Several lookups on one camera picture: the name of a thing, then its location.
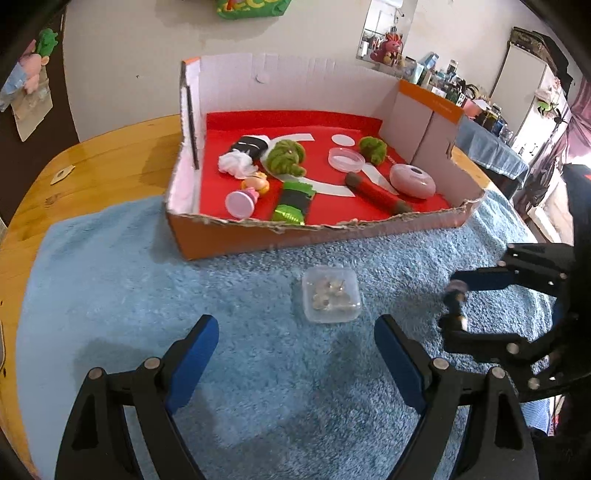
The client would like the purple curtain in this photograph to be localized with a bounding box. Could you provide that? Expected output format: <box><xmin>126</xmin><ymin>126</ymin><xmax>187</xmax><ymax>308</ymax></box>
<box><xmin>544</xmin><ymin>76</ymin><xmax>591</xmax><ymax>243</ymax></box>

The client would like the red plush toy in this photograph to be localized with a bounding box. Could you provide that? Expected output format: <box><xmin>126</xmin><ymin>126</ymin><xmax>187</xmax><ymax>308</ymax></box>
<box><xmin>369</xmin><ymin>28</ymin><xmax>408</xmax><ymax>66</ymax></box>

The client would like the green hanging toy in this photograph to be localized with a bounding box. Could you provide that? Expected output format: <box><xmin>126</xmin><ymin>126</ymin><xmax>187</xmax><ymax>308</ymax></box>
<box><xmin>534</xmin><ymin>90</ymin><xmax>562</xmax><ymax>117</ymax></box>

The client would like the green foil roll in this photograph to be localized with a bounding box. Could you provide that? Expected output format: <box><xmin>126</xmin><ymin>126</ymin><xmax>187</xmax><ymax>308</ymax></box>
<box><xmin>271</xmin><ymin>180</ymin><xmax>317</xmax><ymax>226</ymax></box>

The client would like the small pink yellow figurine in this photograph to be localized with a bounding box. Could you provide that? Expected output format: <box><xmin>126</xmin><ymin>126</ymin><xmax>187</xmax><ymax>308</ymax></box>
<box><xmin>240</xmin><ymin>172</ymin><xmax>271</xmax><ymax>197</ymax></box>

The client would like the blue plush toy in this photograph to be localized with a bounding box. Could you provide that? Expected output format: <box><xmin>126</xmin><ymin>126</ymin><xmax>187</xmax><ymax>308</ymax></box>
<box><xmin>0</xmin><ymin>65</ymin><xmax>29</xmax><ymax>112</ymax></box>

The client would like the light blue fluffy blanket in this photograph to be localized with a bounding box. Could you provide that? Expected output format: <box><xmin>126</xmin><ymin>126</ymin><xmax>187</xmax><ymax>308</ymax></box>
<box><xmin>16</xmin><ymin>187</ymin><xmax>567</xmax><ymax>480</ymax></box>

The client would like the wall mirror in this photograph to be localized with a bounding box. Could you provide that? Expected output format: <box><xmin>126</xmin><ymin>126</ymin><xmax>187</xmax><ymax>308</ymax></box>
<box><xmin>355</xmin><ymin>0</ymin><xmax>419</xmax><ymax>71</ymax></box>

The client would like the orange white cardboard box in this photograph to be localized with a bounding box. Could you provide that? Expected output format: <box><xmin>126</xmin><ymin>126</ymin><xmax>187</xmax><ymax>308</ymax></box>
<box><xmin>164</xmin><ymin>52</ymin><xmax>488</xmax><ymax>262</ymax></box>

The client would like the pink plush toy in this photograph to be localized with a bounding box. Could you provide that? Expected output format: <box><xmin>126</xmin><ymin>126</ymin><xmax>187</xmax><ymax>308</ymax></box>
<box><xmin>18</xmin><ymin>52</ymin><xmax>48</xmax><ymax>94</ymax></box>

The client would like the green printed wall hanging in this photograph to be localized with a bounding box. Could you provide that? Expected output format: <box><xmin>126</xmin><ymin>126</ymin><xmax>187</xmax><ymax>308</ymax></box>
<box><xmin>215</xmin><ymin>0</ymin><xmax>293</xmax><ymax>22</ymax></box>

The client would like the dark wooden door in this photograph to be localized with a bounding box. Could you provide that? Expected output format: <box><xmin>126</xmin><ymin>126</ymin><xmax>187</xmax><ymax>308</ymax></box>
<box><xmin>0</xmin><ymin>9</ymin><xmax>82</xmax><ymax>228</ymax></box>

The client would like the white fluffy ball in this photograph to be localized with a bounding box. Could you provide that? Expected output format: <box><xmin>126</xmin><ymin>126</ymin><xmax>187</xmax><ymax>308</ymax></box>
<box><xmin>217</xmin><ymin>150</ymin><xmax>255</xmax><ymax>179</ymax></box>

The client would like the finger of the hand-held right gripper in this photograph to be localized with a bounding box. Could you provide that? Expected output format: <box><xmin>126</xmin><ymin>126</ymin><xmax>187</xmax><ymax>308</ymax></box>
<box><xmin>450</xmin><ymin>244</ymin><xmax>575</xmax><ymax>302</ymax></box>
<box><xmin>438</xmin><ymin>314</ymin><xmax>567</xmax><ymax>403</ymax></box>

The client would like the small green yarn ball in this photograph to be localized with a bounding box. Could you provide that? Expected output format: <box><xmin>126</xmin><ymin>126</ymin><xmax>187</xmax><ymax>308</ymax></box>
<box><xmin>359</xmin><ymin>136</ymin><xmax>389</xmax><ymax>165</ymax></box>

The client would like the dark bag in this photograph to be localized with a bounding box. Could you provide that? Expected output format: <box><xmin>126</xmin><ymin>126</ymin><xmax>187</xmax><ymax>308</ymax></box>
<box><xmin>510</xmin><ymin>26</ymin><xmax>556</xmax><ymax>64</ymax></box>

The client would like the large green yarn ball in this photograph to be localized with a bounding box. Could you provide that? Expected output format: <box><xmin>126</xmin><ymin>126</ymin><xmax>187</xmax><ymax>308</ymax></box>
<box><xmin>262</xmin><ymin>138</ymin><xmax>308</xmax><ymax>179</ymax></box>

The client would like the cluster of silver trinkets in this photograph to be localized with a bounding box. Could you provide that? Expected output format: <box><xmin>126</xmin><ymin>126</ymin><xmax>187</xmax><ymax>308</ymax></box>
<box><xmin>311</xmin><ymin>276</ymin><xmax>350</xmax><ymax>311</ymax></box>

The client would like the beige paper bag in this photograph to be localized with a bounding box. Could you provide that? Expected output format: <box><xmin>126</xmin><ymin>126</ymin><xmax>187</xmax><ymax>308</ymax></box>
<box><xmin>11</xmin><ymin>78</ymin><xmax>54</xmax><ymax>142</ymax></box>

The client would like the pink round device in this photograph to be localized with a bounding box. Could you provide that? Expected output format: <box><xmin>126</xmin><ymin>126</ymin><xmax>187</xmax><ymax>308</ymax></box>
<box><xmin>389</xmin><ymin>163</ymin><xmax>437</xmax><ymax>200</ymax></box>

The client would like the clutter of bottles and boxes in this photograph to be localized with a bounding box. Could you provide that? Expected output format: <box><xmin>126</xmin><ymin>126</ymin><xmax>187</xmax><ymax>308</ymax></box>
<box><xmin>405</xmin><ymin>51</ymin><xmax>509</xmax><ymax>136</ymax></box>

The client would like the blue table cloth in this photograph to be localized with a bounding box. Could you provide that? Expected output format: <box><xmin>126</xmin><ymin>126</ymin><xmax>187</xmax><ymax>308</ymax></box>
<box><xmin>454</xmin><ymin>117</ymin><xmax>530</xmax><ymax>177</ymax></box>

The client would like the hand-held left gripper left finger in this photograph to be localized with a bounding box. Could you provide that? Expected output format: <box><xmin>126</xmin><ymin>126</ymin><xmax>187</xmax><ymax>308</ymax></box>
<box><xmin>55</xmin><ymin>315</ymin><xmax>221</xmax><ymax>480</ymax></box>

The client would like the small silver metal piece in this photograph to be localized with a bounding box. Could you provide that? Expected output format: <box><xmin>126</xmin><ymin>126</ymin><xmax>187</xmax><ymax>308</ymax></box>
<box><xmin>447</xmin><ymin>281</ymin><xmax>470</xmax><ymax>324</ymax></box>

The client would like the clear round plastic container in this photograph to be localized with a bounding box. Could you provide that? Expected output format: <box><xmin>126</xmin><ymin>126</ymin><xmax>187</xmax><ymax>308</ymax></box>
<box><xmin>328</xmin><ymin>146</ymin><xmax>366</xmax><ymax>173</ymax></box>

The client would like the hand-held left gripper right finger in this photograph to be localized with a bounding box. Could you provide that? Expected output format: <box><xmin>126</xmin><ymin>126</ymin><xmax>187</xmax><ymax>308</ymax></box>
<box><xmin>374</xmin><ymin>315</ymin><xmax>541</xmax><ymax>480</ymax></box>

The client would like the black white wrapped roll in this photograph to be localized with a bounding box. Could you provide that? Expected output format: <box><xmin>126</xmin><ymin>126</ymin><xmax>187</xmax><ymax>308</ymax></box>
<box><xmin>231</xmin><ymin>134</ymin><xmax>271</xmax><ymax>160</ymax></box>

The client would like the green plush toy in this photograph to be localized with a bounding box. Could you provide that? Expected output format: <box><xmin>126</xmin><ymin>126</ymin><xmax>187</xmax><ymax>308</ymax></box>
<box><xmin>37</xmin><ymin>28</ymin><xmax>62</xmax><ymax>59</ymax></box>

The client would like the clear square plastic box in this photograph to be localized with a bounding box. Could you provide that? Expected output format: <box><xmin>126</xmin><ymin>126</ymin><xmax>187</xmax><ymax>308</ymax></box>
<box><xmin>302</xmin><ymin>266</ymin><xmax>362</xmax><ymax>323</ymax></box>

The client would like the white cabinet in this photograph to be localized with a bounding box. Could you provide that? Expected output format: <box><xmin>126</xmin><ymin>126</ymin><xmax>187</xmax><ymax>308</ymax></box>
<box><xmin>488</xmin><ymin>43</ymin><xmax>556</xmax><ymax>158</ymax></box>

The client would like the light purple round container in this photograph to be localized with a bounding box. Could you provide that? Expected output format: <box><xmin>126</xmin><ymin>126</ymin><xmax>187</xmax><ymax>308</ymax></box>
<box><xmin>224</xmin><ymin>189</ymin><xmax>256</xmax><ymax>219</ymax></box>

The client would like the red wooden stick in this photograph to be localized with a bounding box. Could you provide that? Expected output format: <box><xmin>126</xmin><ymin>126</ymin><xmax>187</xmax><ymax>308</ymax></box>
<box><xmin>345</xmin><ymin>171</ymin><xmax>413</xmax><ymax>216</ymax></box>

